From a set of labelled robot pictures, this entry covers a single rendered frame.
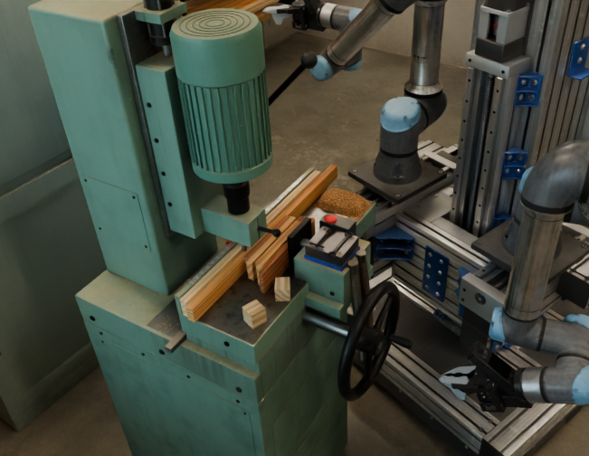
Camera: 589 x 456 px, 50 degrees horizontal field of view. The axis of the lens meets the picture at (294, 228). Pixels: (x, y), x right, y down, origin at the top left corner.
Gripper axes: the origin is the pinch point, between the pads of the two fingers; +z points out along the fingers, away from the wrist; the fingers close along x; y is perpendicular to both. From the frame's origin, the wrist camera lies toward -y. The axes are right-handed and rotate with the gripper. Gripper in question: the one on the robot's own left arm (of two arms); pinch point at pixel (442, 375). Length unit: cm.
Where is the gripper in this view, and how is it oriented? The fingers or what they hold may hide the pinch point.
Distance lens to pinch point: 158.1
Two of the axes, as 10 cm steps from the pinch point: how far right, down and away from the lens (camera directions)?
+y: 4.7, 8.4, 2.9
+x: 5.3, -5.3, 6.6
